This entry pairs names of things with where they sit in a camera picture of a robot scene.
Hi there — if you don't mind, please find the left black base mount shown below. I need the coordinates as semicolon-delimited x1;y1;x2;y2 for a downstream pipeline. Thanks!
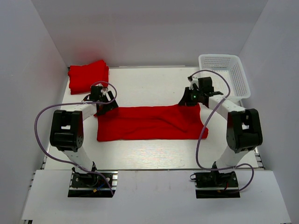
68;171;118;198

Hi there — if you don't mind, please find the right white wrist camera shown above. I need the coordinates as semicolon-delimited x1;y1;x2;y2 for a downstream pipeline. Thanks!
188;76;199;90

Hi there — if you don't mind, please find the white plastic basket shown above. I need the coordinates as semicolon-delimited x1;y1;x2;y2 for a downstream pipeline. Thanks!
198;54;251;103

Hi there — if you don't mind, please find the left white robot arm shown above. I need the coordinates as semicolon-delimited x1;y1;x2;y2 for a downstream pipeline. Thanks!
50;85;118;186

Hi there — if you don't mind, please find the folded red t shirt stack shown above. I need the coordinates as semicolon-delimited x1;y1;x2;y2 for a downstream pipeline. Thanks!
68;60;109;95

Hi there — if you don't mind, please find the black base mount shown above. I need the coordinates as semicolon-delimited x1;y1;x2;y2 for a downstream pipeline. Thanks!
190;171;240;199
68;171;118;198

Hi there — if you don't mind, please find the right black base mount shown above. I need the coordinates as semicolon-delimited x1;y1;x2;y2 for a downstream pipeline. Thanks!
190;171;240;199

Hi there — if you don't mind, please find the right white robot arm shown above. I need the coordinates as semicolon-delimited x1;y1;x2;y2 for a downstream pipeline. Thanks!
179;76;263;186

